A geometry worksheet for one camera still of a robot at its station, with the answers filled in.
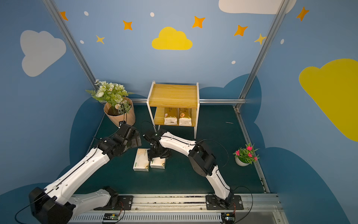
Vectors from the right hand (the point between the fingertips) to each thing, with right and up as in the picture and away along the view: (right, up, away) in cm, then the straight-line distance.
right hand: (158, 158), depth 87 cm
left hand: (-14, +14, -8) cm, 21 cm away
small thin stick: (+53, +22, +24) cm, 62 cm away
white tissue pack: (-10, -2, -2) cm, 11 cm away
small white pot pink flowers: (+50, +3, -8) cm, 51 cm away
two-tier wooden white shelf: (+10, +32, -9) cm, 35 cm away
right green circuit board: (+39, -28, -14) cm, 50 cm away
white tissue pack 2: (0, -2, -3) cm, 4 cm away
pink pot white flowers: (-28, +35, +6) cm, 46 cm away
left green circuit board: (-22, -27, -15) cm, 38 cm away
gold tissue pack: (+8, +26, -3) cm, 28 cm away
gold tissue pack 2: (+17, +26, -3) cm, 31 cm away
